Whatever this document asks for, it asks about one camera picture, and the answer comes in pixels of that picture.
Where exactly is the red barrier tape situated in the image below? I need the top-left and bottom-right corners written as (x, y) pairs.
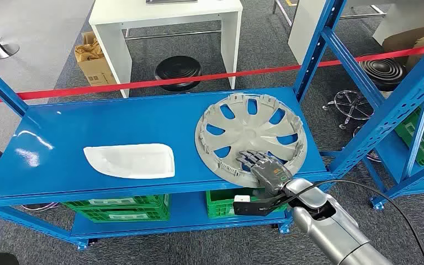
top-left (0, 45), bottom-right (424, 106)

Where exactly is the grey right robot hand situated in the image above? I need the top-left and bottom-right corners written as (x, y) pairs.
top-left (235, 150), bottom-right (294, 197)

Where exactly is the grey plastic hubcap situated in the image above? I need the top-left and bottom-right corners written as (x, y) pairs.
top-left (194, 93), bottom-right (308, 188)

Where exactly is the person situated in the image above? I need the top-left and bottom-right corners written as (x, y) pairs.
top-left (381, 0), bottom-right (424, 72)

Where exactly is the white cable bundle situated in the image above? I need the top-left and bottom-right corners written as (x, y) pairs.
top-left (21, 202), bottom-right (60, 213)

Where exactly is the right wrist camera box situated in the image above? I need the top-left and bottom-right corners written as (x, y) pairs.
top-left (232, 194), bottom-right (289, 218)

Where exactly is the white table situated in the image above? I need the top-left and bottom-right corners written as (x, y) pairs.
top-left (88, 0), bottom-right (243, 99)

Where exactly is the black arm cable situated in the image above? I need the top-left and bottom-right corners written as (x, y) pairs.
top-left (267, 179), bottom-right (424, 265)

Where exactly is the white plastic cover part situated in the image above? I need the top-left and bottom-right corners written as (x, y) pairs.
top-left (83, 143), bottom-right (176, 179)

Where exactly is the open cardboard box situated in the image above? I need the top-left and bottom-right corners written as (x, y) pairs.
top-left (74, 31), bottom-right (118, 87)

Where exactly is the blue metal shelf rack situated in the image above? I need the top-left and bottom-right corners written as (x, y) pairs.
top-left (0, 0), bottom-right (424, 251)
top-left (320, 86), bottom-right (424, 211)

